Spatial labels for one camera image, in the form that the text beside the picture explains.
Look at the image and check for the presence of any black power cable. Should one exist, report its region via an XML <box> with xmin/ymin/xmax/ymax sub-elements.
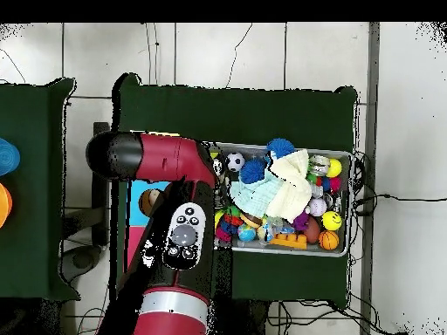
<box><xmin>354</xmin><ymin>193</ymin><xmax>447</xmax><ymax>204</ymax></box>

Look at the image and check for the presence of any metal mesh bin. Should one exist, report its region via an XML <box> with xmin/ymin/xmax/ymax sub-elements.
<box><xmin>208</xmin><ymin>140</ymin><xmax>354</xmax><ymax>258</ymax></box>

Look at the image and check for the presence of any black and white soccer ball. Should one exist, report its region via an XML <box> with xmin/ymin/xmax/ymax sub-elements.
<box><xmin>224</xmin><ymin>151</ymin><xmax>246</xmax><ymax>173</ymax></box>

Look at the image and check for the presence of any blue ringed round toy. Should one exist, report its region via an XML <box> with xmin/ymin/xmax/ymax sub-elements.
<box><xmin>0</xmin><ymin>137</ymin><xmax>21</xmax><ymax>177</ymax></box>

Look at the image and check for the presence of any small globe ball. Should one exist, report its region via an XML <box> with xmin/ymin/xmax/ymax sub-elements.
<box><xmin>237</xmin><ymin>223</ymin><xmax>257</xmax><ymax>243</ymax></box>

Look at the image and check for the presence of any thin black floor cable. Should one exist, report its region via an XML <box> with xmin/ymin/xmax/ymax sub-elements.
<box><xmin>224</xmin><ymin>22</ymin><xmax>253</xmax><ymax>89</ymax></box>

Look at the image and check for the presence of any orange toy block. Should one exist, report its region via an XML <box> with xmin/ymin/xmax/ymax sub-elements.
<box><xmin>268</xmin><ymin>232</ymin><xmax>308</xmax><ymax>250</ymax></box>

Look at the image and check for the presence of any dark green table cloth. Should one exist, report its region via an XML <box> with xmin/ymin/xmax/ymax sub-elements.
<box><xmin>0</xmin><ymin>78</ymin><xmax>80</xmax><ymax>302</ymax></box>
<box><xmin>110</xmin><ymin>72</ymin><xmax>359</xmax><ymax>308</ymax></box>

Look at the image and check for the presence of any blue spiky ball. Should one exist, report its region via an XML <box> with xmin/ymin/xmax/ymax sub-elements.
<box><xmin>238</xmin><ymin>158</ymin><xmax>268</xmax><ymax>185</ymax></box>

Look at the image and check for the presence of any orange toy basketball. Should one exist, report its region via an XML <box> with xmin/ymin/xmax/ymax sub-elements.
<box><xmin>318</xmin><ymin>229</ymin><xmax>340</xmax><ymax>251</ymax></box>

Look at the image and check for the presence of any yellow smiley ball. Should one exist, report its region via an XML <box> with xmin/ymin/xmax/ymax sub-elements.
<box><xmin>321</xmin><ymin>210</ymin><xmax>343</xmax><ymax>232</ymax></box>

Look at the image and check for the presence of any mint knitted cloth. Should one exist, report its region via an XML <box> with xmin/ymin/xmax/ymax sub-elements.
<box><xmin>229</xmin><ymin>172</ymin><xmax>285</xmax><ymax>218</ymax></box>

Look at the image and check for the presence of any cream knitted cloth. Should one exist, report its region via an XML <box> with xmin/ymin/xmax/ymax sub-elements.
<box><xmin>265</xmin><ymin>148</ymin><xmax>313</xmax><ymax>224</ymax></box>

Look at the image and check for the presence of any wooden box with three holes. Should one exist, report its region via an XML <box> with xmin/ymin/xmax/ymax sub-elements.
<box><xmin>123</xmin><ymin>130</ymin><xmax>181</xmax><ymax>274</ymax></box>

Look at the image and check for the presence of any orange round toy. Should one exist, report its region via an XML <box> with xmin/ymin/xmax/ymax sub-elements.
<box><xmin>0</xmin><ymin>182</ymin><xmax>14</xmax><ymax>229</ymax></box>

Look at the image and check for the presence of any dark grey stand base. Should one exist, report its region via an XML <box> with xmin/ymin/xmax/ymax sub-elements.
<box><xmin>60</xmin><ymin>243</ymin><xmax>102</xmax><ymax>284</ymax></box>

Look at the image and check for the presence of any blue fuzzy ball with eye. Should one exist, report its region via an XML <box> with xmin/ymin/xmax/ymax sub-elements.
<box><xmin>265</xmin><ymin>137</ymin><xmax>297</xmax><ymax>161</ymax></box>

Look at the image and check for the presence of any black upright panel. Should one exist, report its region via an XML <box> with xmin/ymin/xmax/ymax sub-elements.
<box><xmin>92</xmin><ymin>121</ymin><xmax>111</xmax><ymax>245</ymax></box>

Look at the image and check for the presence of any plain yellow ball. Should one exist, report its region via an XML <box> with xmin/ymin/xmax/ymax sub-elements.
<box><xmin>327</xmin><ymin>158</ymin><xmax>344</xmax><ymax>179</ymax></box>

